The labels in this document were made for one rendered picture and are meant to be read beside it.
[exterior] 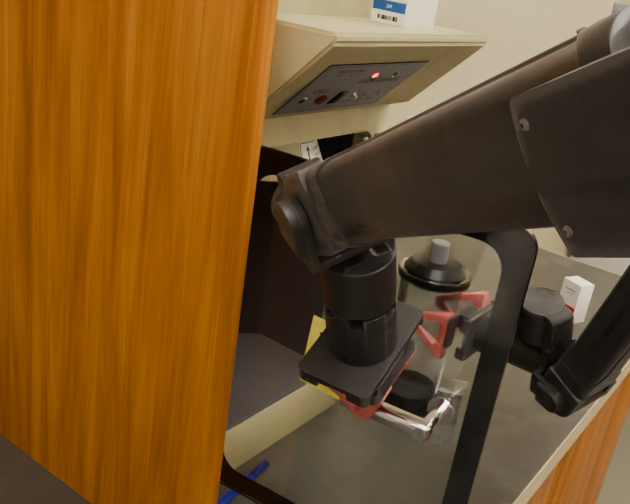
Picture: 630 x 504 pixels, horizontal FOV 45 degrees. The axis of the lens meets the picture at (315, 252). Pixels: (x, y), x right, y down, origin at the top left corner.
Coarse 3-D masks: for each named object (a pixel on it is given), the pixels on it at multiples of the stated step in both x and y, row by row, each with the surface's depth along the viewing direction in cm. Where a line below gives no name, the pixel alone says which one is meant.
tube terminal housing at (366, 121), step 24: (288, 0) 76; (312, 0) 79; (336, 0) 82; (360, 0) 86; (264, 120) 79; (288, 120) 82; (312, 120) 86; (336, 120) 90; (360, 120) 94; (384, 120) 99; (264, 144) 80
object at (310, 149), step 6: (288, 144) 90; (294, 144) 90; (300, 144) 91; (306, 144) 92; (312, 144) 93; (282, 150) 89; (288, 150) 90; (294, 150) 90; (300, 150) 91; (306, 150) 91; (312, 150) 93; (318, 150) 95; (300, 156) 91; (306, 156) 91; (312, 156) 92; (318, 156) 94
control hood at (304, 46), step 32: (288, 32) 67; (320, 32) 66; (352, 32) 67; (384, 32) 72; (416, 32) 77; (448, 32) 84; (288, 64) 68; (320, 64) 68; (448, 64) 90; (288, 96) 72; (384, 96) 89
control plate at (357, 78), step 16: (352, 64) 72; (368, 64) 74; (384, 64) 77; (400, 64) 80; (416, 64) 83; (320, 80) 72; (336, 80) 74; (352, 80) 77; (368, 80) 79; (384, 80) 82; (400, 80) 85; (304, 96) 74; (288, 112) 76
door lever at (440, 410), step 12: (384, 408) 67; (396, 408) 67; (432, 408) 70; (444, 408) 69; (384, 420) 67; (396, 420) 66; (408, 420) 66; (420, 420) 66; (432, 420) 67; (444, 420) 69; (408, 432) 66; (420, 432) 65; (432, 432) 66
